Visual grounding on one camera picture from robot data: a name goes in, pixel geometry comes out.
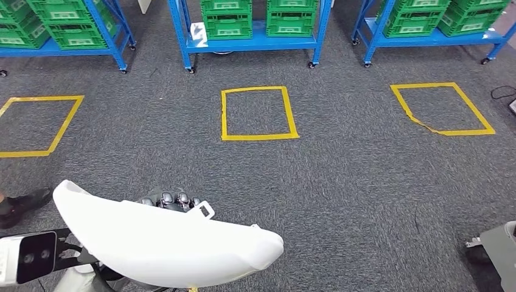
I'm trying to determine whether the grey metal cart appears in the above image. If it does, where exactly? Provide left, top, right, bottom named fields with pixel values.
left=478, top=220, right=516, bottom=292

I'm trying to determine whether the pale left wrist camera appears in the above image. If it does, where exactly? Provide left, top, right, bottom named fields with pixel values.
left=0, top=231, right=58, bottom=285

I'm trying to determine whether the white label paper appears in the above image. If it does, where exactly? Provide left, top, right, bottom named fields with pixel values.
left=190, top=22, right=209, bottom=48

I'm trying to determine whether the blue metal shelf rack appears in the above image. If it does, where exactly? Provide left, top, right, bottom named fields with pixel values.
left=0, top=0, right=137, bottom=77
left=167, top=0, right=333, bottom=75
left=350, top=0, right=516, bottom=69

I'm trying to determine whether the black camera bracket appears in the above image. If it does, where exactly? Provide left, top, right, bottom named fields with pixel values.
left=52, top=228, right=122, bottom=283

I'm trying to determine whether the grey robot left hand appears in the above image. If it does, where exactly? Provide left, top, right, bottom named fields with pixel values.
left=137, top=187, right=203, bottom=213

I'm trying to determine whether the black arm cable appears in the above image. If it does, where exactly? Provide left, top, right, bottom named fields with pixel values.
left=90, top=262, right=170, bottom=292

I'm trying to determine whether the white plastic body panel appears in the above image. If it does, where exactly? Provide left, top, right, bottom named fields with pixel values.
left=52, top=179, right=285, bottom=290

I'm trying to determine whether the yellow floor tape square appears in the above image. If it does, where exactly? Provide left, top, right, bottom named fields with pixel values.
left=220, top=85, right=301, bottom=142

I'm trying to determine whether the person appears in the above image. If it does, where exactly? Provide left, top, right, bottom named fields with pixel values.
left=0, top=187, right=53, bottom=231

